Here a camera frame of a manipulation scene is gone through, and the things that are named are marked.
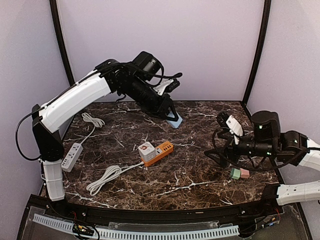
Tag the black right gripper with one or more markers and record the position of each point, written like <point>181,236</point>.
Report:
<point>229,149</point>

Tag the left black frame post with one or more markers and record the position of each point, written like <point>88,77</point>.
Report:
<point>60,41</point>

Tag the white cube socket adapter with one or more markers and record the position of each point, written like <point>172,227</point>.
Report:
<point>147,151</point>

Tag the white slotted cable duct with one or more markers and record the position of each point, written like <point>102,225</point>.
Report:
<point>126,231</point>

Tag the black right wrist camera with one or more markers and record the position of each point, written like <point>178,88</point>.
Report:
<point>266,125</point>

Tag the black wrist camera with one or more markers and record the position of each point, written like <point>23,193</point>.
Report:
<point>148,63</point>
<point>266,125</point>

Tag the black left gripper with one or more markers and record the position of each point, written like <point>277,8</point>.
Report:
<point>164,105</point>

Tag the black front table rail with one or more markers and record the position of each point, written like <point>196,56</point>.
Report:
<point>237,214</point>

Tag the orange power strip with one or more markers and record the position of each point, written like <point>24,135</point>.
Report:
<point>161,151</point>

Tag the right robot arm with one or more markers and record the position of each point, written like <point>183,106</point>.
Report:
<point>291,148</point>

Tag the pink plug adapter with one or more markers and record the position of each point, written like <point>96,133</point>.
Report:
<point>244,173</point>

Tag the right black frame post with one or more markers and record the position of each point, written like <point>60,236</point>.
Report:
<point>258,51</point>

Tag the green plug adapter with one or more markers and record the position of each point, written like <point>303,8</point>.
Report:
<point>235,174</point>

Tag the black frame post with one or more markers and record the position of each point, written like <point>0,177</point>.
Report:
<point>60,41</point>
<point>258,51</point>

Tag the blue plug adapter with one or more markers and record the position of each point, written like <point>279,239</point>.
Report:
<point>175,124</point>

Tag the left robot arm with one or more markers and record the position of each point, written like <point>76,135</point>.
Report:
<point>106,78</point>

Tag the white power strip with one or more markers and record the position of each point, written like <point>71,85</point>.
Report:
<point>71,157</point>

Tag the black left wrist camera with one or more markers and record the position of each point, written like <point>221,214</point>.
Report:
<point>148,63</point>

